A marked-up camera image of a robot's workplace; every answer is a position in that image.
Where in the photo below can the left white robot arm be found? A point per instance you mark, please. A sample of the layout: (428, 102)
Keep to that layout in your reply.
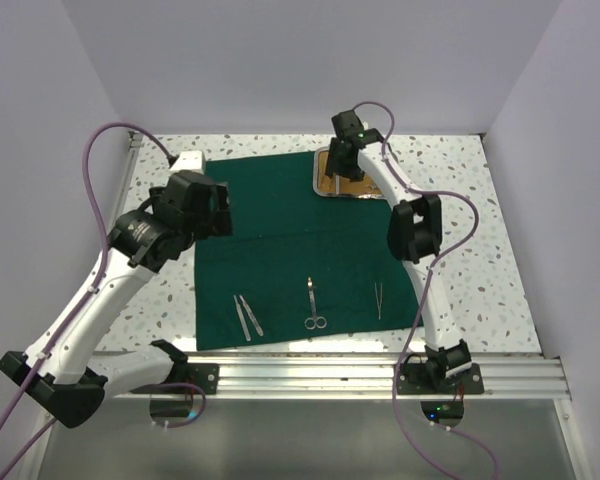
(58, 371)

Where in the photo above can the steel surgical scissors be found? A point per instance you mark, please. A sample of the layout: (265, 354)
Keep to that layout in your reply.
(314, 321)

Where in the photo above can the green surgical drape cloth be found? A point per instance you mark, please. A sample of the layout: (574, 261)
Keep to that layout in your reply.
(284, 233)

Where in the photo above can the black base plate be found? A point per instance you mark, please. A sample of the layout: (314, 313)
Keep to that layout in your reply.
(203, 375)
(416, 378)

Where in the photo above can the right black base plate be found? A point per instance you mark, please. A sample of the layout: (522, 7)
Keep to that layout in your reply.
(416, 378)

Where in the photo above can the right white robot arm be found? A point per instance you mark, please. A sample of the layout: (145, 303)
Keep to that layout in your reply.
(414, 238)

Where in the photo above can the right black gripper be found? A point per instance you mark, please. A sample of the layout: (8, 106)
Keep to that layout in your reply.
(355, 173)

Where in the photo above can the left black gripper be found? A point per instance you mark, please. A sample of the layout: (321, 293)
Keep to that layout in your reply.
(217, 222)

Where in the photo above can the aluminium mounting rail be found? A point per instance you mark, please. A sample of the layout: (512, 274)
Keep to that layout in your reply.
(336, 376)

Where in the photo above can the yellow tray liner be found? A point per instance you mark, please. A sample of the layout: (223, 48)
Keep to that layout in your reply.
(322, 172)

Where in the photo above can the steel tweezers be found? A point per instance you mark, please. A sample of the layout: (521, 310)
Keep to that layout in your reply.
(378, 288)

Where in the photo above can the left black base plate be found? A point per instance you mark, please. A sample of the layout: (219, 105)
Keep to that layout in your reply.
(203, 375)

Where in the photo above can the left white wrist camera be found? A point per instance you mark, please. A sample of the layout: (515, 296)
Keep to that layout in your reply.
(190, 160)

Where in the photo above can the steel instrument tray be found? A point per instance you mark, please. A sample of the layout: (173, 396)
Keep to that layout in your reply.
(325, 187)

